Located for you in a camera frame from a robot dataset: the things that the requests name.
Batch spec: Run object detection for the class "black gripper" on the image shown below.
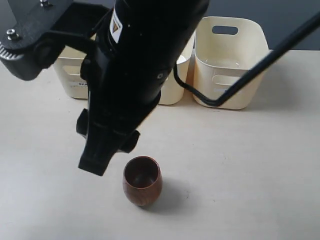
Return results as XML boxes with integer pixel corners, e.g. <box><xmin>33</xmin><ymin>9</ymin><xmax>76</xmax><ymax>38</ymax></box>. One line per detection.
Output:
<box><xmin>76</xmin><ymin>43</ymin><xmax>180</xmax><ymax>177</ymax></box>

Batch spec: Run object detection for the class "brown wooden cup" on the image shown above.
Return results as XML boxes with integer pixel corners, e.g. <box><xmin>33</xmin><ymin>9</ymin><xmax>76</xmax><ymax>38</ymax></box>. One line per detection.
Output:
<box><xmin>122</xmin><ymin>156</ymin><xmax>163</xmax><ymax>207</ymax></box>

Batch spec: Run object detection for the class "white paper cup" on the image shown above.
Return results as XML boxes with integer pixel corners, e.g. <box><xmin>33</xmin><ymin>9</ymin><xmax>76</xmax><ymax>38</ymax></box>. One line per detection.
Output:
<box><xmin>176</xmin><ymin>55</ymin><xmax>186</xmax><ymax>65</ymax></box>

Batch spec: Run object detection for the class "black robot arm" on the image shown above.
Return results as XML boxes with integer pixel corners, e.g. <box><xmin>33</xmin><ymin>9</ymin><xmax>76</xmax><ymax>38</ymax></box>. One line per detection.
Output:
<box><xmin>76</xmin><ymin>0</ymin><xmax>209</xmax><ymax>176</ymax></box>

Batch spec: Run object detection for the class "left cream plastic bin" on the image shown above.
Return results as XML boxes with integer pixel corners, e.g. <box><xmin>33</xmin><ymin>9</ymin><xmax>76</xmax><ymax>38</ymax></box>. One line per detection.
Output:
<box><xmin>52</xmin><ymin>9</ymin><xmax>111</xmax><ymax>101</ymax></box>

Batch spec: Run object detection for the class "cream plastic bin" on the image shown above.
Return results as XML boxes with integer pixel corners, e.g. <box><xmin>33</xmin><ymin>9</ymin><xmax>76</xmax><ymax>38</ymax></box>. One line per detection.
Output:
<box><xmin>193</xmin><ymin>16</ymin><xmax>269</xmax><ymax>100</ymax></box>
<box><xmin>52</xmin><ymin>9</ymin><xmax>111</xmax><ymax>101</ymax></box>
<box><xmin>159</xmin><ymin>33</ymin><xmax>195</xmax><ymax>105</ymax></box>

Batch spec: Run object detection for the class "middle cream plastic bin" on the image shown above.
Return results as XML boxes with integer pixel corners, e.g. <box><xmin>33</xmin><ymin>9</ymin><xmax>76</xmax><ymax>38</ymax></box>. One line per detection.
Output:
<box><xmin>159</xmin><ymin>33</ymin><xmax>195</xmax><ymax>105</ymax></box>

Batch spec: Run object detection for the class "right cream plastic bin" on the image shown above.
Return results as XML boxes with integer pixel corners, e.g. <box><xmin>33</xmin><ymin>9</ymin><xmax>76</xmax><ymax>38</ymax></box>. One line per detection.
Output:
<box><xmin>193</xmin><ymin>16</ymin><xmax>269</xmax><ymax>100</ymax></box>

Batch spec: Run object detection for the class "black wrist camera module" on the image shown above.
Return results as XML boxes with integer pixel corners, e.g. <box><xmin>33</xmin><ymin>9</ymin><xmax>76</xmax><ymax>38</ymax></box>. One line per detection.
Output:
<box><xmin>0</xmin><ymin>0</ymin><xmax>112</xmax><ymax>82</ymax></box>

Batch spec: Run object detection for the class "black cable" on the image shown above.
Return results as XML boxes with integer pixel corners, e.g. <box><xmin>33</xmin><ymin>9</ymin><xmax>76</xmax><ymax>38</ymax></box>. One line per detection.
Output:
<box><xmin>172</xmin><ymin>17</ymin><xmax>320</xmax><ymax>109</ymax></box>

